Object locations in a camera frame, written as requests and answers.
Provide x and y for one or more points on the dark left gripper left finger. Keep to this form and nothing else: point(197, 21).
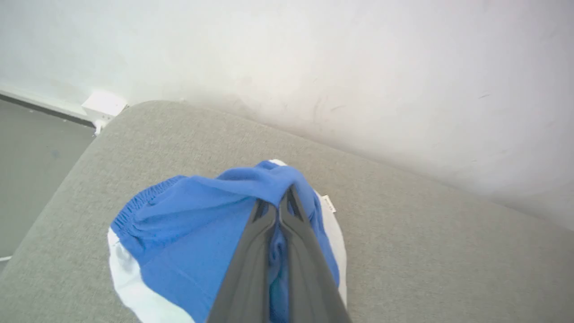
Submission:
point(246, 278)

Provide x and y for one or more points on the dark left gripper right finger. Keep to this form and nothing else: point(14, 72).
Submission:
point(309, 278)

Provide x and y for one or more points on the blue and white shorts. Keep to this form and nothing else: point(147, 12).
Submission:
point(188, 242)

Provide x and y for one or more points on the white baseboard strip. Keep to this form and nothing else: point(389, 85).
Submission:
point(40, 104)

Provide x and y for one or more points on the white wall box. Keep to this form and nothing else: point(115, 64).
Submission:
point(104, 105)

